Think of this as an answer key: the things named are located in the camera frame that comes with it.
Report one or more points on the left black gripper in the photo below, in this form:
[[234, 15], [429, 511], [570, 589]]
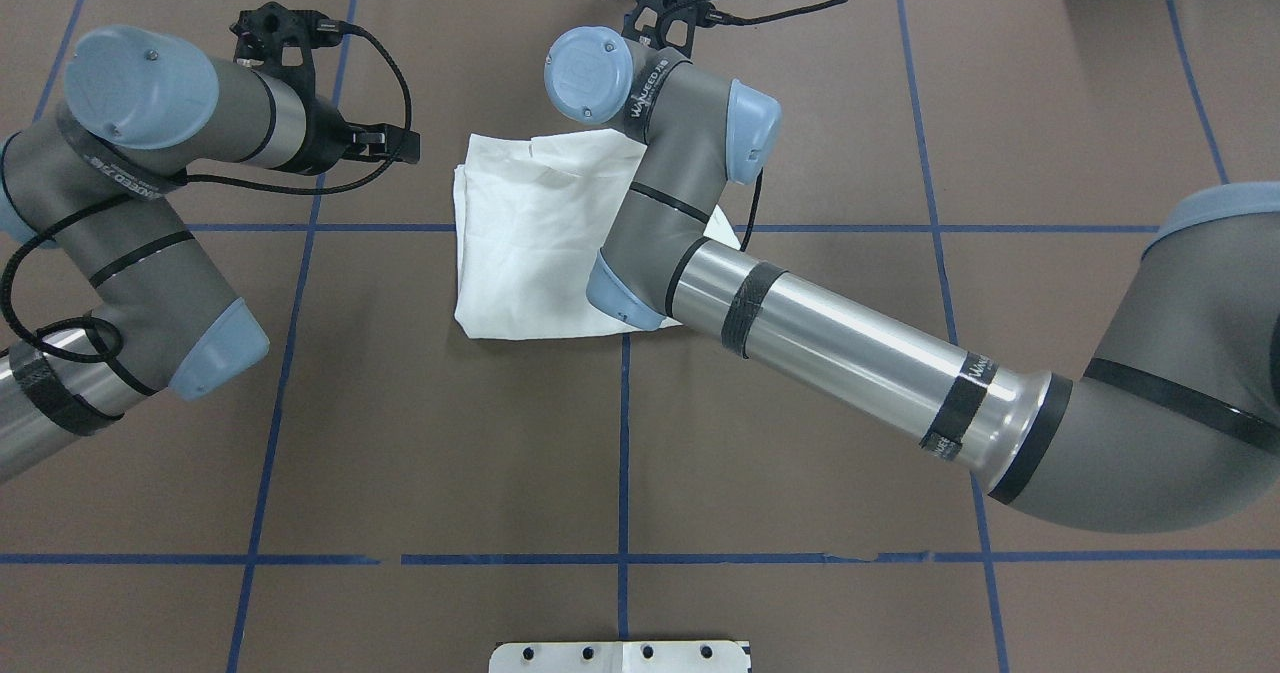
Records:
[[325, 142]]

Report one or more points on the white long-sleeve printed shirt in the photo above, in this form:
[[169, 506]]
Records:
[[530, 217]]

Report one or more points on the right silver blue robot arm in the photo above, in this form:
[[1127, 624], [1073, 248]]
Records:
[[1173, 424]]

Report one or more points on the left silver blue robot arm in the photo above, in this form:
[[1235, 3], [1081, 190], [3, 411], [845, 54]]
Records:
[[92, 179]]

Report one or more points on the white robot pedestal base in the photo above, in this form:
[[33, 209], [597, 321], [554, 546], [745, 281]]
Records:
[[623, 656]]

